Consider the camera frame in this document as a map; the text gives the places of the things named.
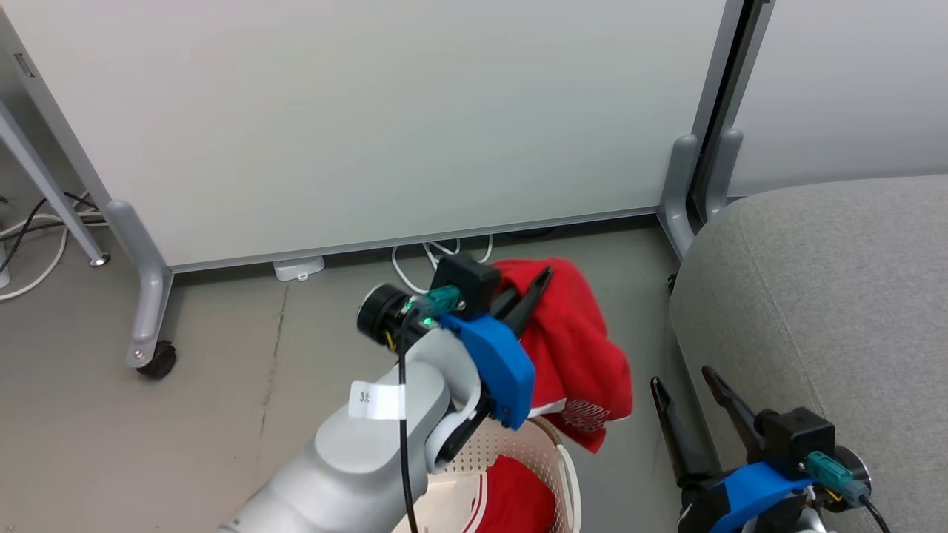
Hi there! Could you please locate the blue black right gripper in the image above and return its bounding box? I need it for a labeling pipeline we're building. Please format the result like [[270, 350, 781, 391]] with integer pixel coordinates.
[[650, 367, 815, 533]]

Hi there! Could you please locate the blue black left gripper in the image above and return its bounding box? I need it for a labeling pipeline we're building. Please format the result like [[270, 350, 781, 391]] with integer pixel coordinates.
[[441, 268, 555, 432]]

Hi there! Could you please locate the red fleece garment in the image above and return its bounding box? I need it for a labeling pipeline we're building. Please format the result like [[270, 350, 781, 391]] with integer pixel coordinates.
[[489, 257, 635, 455]]

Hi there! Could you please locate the red white-striped jersey garment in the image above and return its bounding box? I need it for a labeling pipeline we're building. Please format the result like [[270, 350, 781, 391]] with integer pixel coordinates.
[[463, 454, 558, 533]]

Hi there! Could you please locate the cream perforated laundry basket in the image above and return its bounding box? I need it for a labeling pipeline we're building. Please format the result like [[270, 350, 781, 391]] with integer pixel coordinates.
[[393, 416, 583, 533]]

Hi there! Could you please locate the white paper label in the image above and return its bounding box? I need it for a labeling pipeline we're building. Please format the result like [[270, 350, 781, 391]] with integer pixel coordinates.
[[348, 379, 407, 422]]

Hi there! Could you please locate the grey fabric sofa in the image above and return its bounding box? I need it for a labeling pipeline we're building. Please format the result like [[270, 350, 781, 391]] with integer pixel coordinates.
[[669, 174, 948, 533]]

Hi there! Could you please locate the grey partition foot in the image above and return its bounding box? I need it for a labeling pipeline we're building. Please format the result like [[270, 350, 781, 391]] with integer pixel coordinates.
[[106, 198, 176, 371], [704, 129, 744, 221], [658, 133, 701, 261]]

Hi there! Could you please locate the white power adapter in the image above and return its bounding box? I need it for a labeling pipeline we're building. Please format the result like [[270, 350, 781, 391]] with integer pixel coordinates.
[[272, 255, 327, 283]]

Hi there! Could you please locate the wide white partition panel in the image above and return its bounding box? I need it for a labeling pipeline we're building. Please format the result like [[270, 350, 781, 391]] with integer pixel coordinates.
[[0, 0, 745, 276]]

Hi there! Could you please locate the narrow white partition panel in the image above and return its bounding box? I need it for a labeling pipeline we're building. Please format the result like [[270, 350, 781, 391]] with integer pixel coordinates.
[[696, 0, 948, 223]]

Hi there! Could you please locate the grey metal table leg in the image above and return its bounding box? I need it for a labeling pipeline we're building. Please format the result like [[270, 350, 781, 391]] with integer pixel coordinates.
[[0, 100, 112, 268]]

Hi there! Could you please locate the teal left camera connector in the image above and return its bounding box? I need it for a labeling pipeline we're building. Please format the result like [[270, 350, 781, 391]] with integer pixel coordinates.
[[405, 286, 465, 321]]

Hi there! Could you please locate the teal camera connector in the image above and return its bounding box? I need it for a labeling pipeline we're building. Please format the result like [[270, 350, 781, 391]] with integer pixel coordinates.
[[405, 286, 465, 321], [805, 449, 872, 509]]

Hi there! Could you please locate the looped white cable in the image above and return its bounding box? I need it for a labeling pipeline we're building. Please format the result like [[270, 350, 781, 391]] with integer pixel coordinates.
[[390, 235, 495, 295]]

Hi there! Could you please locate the teal right camera connector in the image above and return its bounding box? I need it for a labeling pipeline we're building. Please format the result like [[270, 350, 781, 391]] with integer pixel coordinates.
[[805, 449, 872, 509]]

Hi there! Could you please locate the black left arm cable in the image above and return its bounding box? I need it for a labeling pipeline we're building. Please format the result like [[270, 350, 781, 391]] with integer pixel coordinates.
[[395, 315, 421, 533]]

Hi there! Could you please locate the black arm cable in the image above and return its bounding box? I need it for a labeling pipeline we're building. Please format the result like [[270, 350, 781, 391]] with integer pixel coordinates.
[[395, 315, 421, 533], [858, 495, 902, 533]]

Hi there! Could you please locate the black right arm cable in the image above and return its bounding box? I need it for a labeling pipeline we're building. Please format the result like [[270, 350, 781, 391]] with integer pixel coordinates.
[[858, 495, 902, 533]]

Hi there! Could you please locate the long white floor cable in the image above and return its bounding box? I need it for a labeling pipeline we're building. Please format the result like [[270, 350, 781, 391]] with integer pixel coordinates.
[[0, 211, 108, 302]]

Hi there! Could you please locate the black floor cable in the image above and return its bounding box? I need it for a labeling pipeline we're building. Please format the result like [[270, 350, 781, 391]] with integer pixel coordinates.
[[0, 191, 99, 276]]

